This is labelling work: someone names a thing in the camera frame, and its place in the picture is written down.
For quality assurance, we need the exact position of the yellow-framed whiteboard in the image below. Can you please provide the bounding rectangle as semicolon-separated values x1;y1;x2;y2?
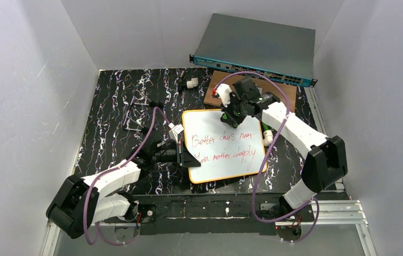
182;109;265;183

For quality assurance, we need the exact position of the green bone-shaped eraser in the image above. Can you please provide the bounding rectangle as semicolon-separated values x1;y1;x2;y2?
220;113;243;129

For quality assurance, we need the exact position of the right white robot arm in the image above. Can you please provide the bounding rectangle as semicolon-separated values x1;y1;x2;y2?
213;77;348;216

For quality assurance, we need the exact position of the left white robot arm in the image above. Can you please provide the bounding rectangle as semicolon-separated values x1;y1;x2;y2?
45;140;201;239

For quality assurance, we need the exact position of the wooden board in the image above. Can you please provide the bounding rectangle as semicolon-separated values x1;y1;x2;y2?
203;71;297;112

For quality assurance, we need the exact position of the black and white marker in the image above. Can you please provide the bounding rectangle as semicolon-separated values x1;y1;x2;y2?
175;70;199;92

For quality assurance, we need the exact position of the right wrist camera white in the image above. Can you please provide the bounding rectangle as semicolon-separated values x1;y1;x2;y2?
212;83;232;107

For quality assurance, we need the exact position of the teal network switch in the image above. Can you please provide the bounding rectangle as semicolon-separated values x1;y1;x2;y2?
189;13;317;87

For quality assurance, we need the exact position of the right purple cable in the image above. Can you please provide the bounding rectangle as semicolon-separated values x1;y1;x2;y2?
215;71;320;244

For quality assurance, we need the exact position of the purple cable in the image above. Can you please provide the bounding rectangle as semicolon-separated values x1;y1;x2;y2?
215;71;320;244
83;106;172;246

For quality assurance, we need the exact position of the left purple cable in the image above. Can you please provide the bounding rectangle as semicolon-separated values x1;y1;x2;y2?
83;106;172;246

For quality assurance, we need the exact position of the aluminium frame rail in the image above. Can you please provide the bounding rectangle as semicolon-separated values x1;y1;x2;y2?
41;197;376;255

